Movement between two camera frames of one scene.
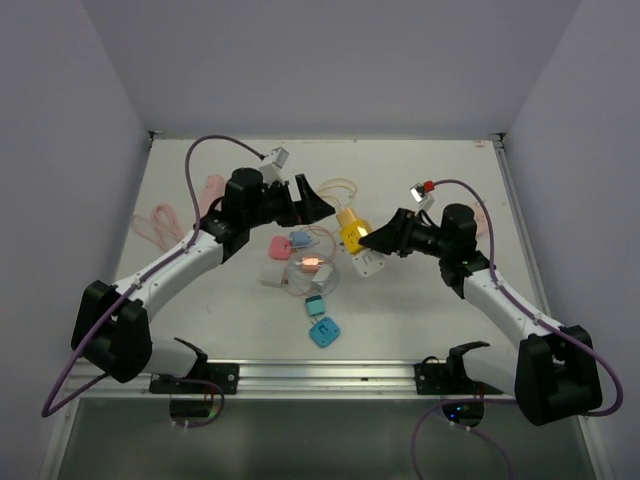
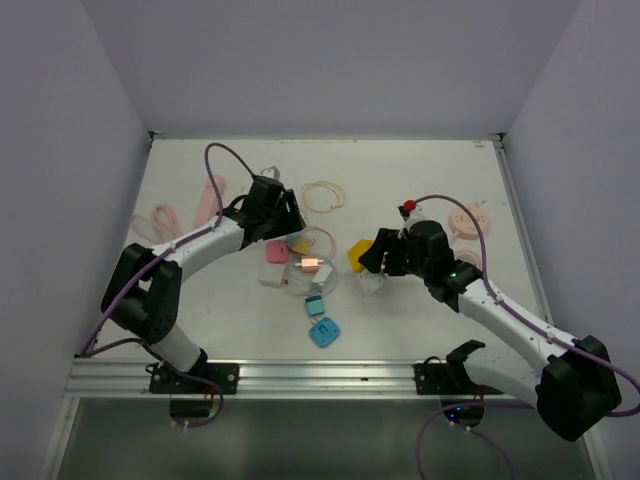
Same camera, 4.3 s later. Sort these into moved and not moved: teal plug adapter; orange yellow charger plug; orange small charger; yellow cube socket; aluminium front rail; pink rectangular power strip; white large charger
Moved: orange yellow charger plug; yellow cube socket
Not moved: teal plug adapter; pink rectangular power strip; aluminium front rail; white large charger; orange small charger
